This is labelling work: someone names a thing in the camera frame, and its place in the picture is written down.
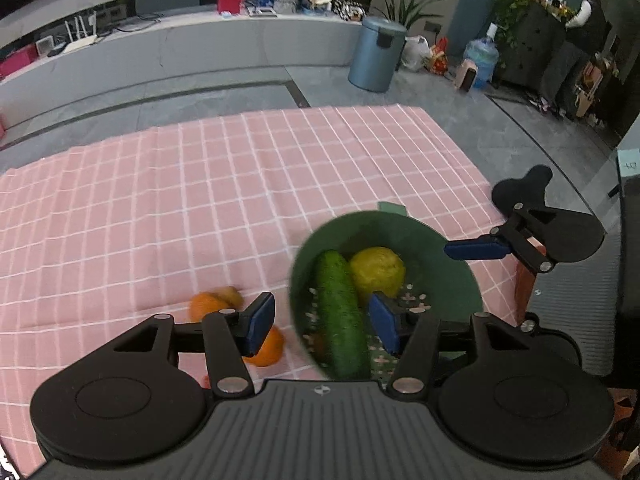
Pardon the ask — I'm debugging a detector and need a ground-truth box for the red shopping bag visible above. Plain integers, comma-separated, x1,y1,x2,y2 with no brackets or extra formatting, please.
427,37,451,76

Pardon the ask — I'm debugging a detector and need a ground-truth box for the yellow lemon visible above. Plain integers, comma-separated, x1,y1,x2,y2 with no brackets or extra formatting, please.
348,246,407,301

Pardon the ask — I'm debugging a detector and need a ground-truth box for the grey curved counter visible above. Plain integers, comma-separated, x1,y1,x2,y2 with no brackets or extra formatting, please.
0,7,371,128

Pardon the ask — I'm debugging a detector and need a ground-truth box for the green sticky note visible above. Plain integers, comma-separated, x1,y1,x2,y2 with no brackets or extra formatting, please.
617,149,640,177

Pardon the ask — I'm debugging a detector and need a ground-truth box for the grey-blue pedal trash bin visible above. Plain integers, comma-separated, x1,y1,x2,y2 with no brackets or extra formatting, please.
347,16,408,93

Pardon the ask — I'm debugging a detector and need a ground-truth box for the blue water jug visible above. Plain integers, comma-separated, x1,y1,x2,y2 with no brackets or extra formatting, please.
462,22,501,90

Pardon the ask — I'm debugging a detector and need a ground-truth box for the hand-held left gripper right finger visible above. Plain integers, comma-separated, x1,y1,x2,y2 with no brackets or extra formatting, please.
369,291,543,402

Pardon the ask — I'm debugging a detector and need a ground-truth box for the long red box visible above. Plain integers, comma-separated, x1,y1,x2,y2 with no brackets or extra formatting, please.
0,44,38,78

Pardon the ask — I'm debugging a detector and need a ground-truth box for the white router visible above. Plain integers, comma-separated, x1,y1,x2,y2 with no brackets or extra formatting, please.
62,10,101,53

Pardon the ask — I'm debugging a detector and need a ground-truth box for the green strainer bowl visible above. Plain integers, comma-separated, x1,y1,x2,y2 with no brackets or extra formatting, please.
290,201,485,381

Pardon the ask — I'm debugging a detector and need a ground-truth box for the small brown kiwi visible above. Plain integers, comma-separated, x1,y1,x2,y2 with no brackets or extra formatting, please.
215,286,245,309

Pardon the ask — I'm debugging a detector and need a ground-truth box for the green cucumber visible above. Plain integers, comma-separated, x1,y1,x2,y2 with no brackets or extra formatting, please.
314,250,371,381

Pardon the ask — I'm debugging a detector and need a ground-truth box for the black and white patterned bag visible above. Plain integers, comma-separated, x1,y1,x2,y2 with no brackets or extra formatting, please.
332,0,368,22

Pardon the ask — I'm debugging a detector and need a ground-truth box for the small brown-orange fruit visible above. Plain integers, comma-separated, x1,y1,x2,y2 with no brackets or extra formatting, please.
302,332,329,364

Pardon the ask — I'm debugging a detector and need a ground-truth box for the orange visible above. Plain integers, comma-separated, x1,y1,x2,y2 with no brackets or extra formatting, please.
243,325,286,367
189,292,233,323

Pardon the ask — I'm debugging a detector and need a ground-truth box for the grey mesh chair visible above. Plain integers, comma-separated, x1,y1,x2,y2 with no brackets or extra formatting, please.
525,242,640,376

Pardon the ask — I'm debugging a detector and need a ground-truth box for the small pink box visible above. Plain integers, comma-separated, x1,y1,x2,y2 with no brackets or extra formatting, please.
454,58,480,93

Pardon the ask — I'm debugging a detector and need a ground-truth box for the wooden stool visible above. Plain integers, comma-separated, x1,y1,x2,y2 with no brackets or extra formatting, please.
574,55,621,121

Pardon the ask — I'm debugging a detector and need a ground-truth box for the white plastic bag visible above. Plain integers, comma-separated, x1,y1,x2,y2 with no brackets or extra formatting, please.
400,35,433,72

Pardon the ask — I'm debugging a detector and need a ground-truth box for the pink checked tablecloth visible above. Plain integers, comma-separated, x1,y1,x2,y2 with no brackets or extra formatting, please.
0,104,531,480

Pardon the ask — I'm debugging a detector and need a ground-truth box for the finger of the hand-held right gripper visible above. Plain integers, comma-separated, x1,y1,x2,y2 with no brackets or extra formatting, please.
444,203,558,275

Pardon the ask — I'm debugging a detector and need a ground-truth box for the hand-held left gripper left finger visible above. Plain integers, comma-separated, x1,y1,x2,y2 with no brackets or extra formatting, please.
114,291,277,397

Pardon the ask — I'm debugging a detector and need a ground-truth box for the spiky green potted plant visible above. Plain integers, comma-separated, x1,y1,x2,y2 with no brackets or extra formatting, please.
365,0,456,36

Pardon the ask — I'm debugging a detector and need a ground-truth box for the dark cabinet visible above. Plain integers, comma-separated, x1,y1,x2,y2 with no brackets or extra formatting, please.
492,2,568,101

